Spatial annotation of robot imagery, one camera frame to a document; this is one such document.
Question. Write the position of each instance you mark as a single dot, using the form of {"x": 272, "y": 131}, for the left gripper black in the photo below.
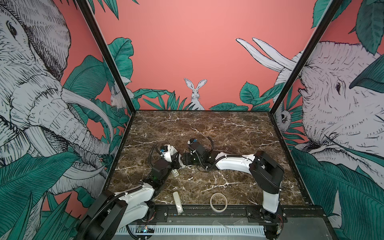
{"x": 175, "y": 162}

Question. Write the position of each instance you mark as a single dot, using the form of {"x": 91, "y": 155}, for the right black frame post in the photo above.
{"x": 325, "y": 20}

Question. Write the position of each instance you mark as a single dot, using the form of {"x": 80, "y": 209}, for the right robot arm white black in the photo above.
{"x": 267, "y": 173}

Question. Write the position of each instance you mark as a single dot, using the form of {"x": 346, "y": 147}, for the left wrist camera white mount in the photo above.
{"x": 168, "y": 153}

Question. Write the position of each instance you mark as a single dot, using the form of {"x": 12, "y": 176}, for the black frame post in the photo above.
{"x": 94, "y": 28}
{"x": 325, "y": 20}

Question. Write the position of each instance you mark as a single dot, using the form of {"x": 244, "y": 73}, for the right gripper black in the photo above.
{"x": 186, "y": 159}

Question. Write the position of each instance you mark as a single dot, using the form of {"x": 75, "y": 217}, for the white ventilation grille strip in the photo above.
{"x": 220, "y": 230}

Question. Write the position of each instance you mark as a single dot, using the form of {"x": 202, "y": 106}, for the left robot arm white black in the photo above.
{"x": 113, "y": 211}

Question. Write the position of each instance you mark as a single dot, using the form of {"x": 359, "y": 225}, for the small circuit board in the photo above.
{"x": 145, "y": 230}

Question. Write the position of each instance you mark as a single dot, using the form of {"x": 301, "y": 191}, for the black front mounting rail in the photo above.
{"x": 254, "y": 213}

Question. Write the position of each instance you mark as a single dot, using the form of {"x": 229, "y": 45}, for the white remote battery cover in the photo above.
{"x": 178, "y": 203}

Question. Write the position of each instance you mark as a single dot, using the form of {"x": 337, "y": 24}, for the black white marker pen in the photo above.
{"x": 175, "y": 173}

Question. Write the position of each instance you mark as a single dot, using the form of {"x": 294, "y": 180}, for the left black frame post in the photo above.
{"x": 94, "y": 28}

